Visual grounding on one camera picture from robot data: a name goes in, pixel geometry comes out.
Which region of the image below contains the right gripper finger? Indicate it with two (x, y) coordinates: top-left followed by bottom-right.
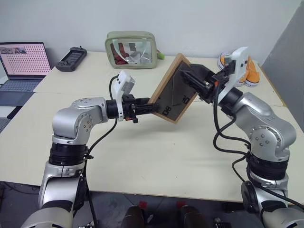
(190, 64), (212, 80)
(180, 71), (208, 93)

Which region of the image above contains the green transparent toiletry bag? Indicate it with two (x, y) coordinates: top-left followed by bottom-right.
(104, 30), (159, 70)

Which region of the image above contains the open grey laptop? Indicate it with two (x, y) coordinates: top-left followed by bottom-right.
(0, 42), (52, 106)

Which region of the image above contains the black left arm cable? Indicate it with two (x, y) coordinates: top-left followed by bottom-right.
(79, 75), (121, 228)

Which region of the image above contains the black handheld controller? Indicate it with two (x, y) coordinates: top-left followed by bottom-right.
(55, 46), (88, 72)

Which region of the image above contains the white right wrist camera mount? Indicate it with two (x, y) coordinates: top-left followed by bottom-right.
(217, 47), (250, 105)

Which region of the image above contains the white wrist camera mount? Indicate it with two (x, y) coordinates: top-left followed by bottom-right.
(111, 70), (137, 122)
(217, 47), (250, 105)

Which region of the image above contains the wooden framed black clock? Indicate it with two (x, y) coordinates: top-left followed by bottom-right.
(147, 53), (199, 124)

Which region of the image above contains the dark rounded shape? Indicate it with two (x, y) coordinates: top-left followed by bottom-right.
(179, 205), (210, 228)
(124, 204), (146, 228)

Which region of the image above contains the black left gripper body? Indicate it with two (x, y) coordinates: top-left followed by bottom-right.
(122, 94), (139, 124)

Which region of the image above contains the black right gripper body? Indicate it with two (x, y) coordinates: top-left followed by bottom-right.
(198, 71), (227, 104)

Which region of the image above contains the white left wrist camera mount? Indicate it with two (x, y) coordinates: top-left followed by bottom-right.
(111, 70), (137, 122)

